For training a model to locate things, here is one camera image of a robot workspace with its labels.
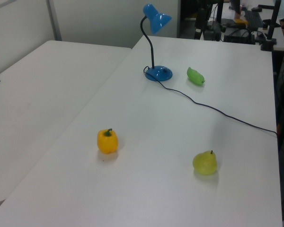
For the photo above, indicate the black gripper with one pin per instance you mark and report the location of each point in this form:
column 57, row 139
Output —
column 200, row 19

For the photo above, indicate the blue gooseneck desk lamp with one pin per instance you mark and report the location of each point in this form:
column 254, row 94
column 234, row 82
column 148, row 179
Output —
column 159, row 72

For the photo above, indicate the thin black pole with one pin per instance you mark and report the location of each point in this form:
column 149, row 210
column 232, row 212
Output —
column 219, row 11

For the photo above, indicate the black equipment box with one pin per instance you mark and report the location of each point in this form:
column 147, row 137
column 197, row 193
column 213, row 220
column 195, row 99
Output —
column 239, row 36

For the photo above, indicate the small yellow object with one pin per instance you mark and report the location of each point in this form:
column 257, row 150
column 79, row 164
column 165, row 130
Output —
column 241, row 21

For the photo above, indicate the green toy cucumber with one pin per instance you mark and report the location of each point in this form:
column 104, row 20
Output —
column 195, row 76

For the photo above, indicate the black computer keyboard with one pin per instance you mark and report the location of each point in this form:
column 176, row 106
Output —
column 253, row 19

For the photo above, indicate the black clamp stand pole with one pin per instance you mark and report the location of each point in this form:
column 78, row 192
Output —
column 273, row 23

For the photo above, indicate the yellow-green toy pear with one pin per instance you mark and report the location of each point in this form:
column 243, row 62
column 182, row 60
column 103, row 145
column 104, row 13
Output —
column 204, row 164

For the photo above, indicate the yellow toy bell pepper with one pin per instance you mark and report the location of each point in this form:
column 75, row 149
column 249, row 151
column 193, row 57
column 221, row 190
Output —
column 107, row 144

